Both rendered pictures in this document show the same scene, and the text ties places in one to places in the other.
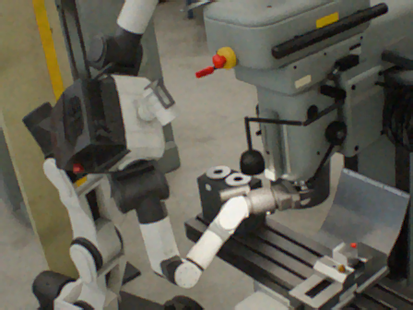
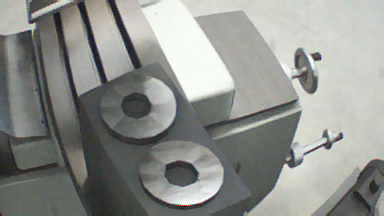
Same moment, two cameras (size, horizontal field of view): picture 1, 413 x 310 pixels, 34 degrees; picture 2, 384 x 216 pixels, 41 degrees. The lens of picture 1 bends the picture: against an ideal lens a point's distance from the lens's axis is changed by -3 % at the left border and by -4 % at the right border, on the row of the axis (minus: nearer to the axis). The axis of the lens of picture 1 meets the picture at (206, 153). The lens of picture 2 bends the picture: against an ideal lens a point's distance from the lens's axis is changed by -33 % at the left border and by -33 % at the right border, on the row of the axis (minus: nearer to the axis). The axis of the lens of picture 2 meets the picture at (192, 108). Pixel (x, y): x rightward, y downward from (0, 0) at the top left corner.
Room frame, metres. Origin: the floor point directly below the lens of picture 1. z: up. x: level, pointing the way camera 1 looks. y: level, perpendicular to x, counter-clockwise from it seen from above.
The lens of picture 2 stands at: (2.66, 0.01, 1.77)
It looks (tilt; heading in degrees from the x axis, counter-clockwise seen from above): 51 degrees down; 186
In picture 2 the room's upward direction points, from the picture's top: 8 degrees clockwise
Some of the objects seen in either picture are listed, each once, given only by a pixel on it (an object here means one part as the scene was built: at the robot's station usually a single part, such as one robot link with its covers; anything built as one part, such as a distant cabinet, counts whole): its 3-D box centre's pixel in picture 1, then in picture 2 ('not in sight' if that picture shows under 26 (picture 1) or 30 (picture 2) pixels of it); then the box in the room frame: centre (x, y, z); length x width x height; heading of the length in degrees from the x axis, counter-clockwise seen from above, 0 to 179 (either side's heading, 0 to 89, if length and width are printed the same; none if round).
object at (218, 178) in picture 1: (231, 198); (155, 186); (2.19, -0.07, 1.04); 0.22 x 0.12 x 0.20; 42
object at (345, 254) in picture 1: (345, 256); not in sight; (1.71, -0.38, 1.05); 0.06 x 0.05 x 0.06; 36
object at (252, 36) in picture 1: (289, 15); not in sight; (1.86, -0.30, 1.81); 0.47 x 0.26 x 0.16; 125
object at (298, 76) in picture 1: (300, 54); not in sight; (1.87, -0.32, 1.68); 0.34 x 0.24 x 0.10; 125
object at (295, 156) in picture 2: not in sight; (317, 144); (1.67, 0.23, 0.52); 0.22 x 0.06 x 0.06; 125
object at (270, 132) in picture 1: (271, 145); not in sight; (1.79, -0.19, 1.45); 0.04 x 0.04 x 0.21; 35
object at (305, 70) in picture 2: not in sight; (296, 73); (1.57, 0.13, 0.64); 0.16 x 0.12 x 0.12; 125
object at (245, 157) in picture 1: (252, 160); not in sight; (1.71, -0.12, 1.45); 0.07 x 0.07 x 0.06
